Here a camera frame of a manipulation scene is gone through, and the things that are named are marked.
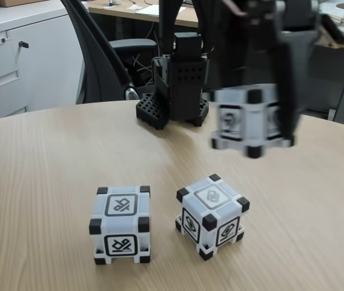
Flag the tangled cables under desk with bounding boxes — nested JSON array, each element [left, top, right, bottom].
[[131, 53, 157, 87]]

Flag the wooden office desk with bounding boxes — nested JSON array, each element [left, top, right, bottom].
[[87, 0, 344, 54]]

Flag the white paper sheet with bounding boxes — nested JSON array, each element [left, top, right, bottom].
[[137, 5, 160, 16]]

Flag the red white servo cable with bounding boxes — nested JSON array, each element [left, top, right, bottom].
[[223, 0, 248, 16]]

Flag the white cube crossed-lines symbol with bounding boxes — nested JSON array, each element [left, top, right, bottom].
[[88, 185, 151, 266]]

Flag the black office chair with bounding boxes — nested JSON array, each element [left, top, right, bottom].
[[59, 0, 158, 105]]

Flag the brown cardboard box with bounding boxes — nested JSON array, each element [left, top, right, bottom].
[[0, 0, 41, 7]]

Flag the white filing cabinet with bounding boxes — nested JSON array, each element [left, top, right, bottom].
[[0, 5, 87, 124]]

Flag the white cube zigzag symbol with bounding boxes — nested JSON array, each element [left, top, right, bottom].
[[174, 173, 251, 261]]

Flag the grey metal desk leg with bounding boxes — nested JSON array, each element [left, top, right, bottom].
[[326, 51, 344, 125]]

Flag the white cube check-diamond symbol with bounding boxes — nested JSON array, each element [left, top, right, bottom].
[[210, 84, 297, 159]]

